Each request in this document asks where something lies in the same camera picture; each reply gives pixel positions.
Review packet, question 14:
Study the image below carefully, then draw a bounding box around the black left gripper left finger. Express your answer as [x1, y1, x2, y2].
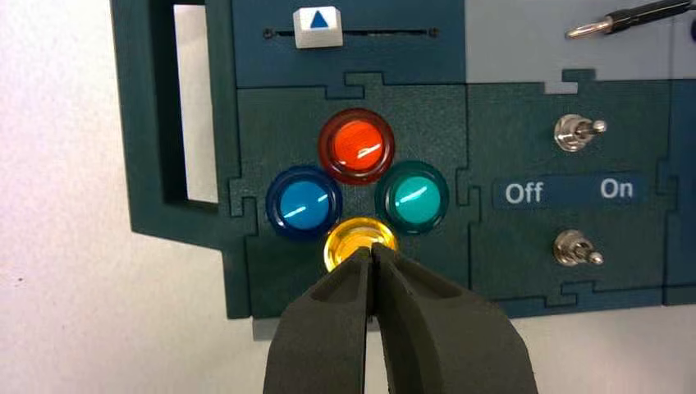
[262, 245, 375, 394]

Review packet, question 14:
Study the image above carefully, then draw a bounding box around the red round push button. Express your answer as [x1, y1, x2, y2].
[318, 108, 396, 186]

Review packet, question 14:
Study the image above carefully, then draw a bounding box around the dark teal grey control box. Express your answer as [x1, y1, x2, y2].
[110, 0, 696, 342]

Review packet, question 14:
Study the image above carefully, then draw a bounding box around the green round push button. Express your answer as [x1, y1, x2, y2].
[374, 159, 451, 236]

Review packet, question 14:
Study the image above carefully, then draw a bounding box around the black banana plug cable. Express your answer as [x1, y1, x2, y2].
[564, 0, 696, 40]

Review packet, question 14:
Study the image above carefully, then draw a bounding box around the metal toggle switch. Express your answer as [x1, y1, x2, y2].
[553, 229, 605, 268]
[553, 113, 608, 153]

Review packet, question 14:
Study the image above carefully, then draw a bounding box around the yellow round push button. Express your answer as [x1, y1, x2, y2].
[323, 217, 400, 273]

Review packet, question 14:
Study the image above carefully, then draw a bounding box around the white slider knob blue triangle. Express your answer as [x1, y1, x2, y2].
[292, 6, 344, 49]

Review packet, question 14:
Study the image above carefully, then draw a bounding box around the blue round push button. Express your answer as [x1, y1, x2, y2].
[265, 165, 344, 242]

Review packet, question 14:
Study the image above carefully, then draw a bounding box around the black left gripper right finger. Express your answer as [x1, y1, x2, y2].
[372, 243, 540, 394]

